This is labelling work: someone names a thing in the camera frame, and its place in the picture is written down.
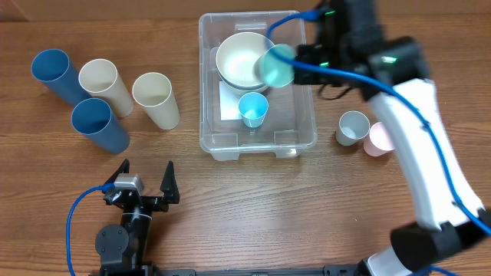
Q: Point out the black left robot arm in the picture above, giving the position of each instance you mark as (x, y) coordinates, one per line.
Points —
(122, 246)

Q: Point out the cream tumbler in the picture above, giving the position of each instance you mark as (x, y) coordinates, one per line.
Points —
(154, 92)
(100, 78)

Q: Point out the clear plastic storage bin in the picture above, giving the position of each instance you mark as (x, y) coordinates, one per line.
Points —
(289, 126)

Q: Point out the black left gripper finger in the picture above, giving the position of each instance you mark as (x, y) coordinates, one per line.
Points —
(123, 168)
(168, 185)

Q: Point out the dark blue tumbler far left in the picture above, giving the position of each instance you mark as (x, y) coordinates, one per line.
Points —
(55, 70)

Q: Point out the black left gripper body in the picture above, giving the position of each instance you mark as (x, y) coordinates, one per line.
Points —
(151, 202)

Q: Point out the cream bowl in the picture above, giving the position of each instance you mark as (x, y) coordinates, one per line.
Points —
(244, 90)
(236, 56)

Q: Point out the teal small cup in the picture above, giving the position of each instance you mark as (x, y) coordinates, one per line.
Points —
(273, 72)

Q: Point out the dark blue tumbler front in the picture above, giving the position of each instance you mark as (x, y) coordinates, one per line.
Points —
(95, 119)

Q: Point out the pink small cup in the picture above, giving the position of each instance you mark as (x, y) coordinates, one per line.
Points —
(377, 142)

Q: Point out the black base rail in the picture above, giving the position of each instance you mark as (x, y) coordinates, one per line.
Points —
(327, 270)

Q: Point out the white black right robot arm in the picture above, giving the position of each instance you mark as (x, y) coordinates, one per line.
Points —
(392, 75)

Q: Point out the white label in bin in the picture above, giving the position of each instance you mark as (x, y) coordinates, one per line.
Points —
(228, 103)

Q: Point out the dark blue tumbler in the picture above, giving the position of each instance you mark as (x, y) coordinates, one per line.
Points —
(55, 70)
(95, 119)

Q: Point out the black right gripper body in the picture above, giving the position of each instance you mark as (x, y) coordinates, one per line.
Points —
(324, 56)

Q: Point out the light blue small cup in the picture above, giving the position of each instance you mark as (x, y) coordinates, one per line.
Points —
(253, 107)

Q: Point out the cream tumbler left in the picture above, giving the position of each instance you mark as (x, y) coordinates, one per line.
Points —
(100, 78)

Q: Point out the cream tumbler centre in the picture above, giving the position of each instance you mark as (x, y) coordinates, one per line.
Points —
(154, 92)

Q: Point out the dark blue bowl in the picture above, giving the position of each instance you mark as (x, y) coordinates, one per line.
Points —
(234, 85)

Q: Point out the grey small cup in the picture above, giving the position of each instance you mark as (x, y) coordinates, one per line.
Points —
(353, 126)

